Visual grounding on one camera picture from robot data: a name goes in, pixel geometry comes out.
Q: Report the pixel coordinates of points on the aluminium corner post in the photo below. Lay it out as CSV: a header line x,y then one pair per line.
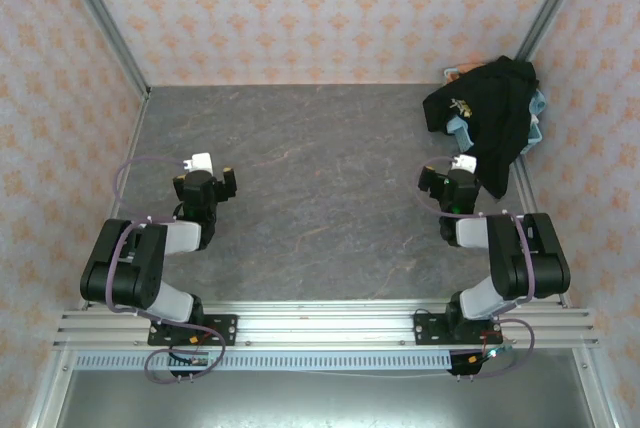
x,y
102,13
557,0

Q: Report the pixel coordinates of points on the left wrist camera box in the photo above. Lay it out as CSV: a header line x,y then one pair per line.
x,y
200,162

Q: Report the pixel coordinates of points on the tan t-shirt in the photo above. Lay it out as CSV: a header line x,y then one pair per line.
x,y
470,70

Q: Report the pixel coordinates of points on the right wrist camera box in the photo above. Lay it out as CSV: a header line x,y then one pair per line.
x,y
464,163

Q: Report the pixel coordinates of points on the grey metal sheet panel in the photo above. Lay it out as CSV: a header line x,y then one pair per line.
x,y
325,403

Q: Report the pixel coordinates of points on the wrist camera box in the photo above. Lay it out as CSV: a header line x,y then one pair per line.
x,y
464,163
200,162

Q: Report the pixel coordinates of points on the aluminium frame leg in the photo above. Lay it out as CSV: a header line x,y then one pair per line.
x,y
595,388
50,393

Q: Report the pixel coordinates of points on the small circuit board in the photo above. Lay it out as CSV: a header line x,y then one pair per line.
x,y
198,361
497,352

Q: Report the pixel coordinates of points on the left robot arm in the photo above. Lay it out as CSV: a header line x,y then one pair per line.
x,y
125,268

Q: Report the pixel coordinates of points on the light blue plastic basket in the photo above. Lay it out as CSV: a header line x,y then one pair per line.
x,y
534,137

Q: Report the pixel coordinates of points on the black t-shirt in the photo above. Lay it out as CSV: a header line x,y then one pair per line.
x,y
495,113

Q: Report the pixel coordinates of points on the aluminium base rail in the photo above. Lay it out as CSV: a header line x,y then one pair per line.
x,y
325,328

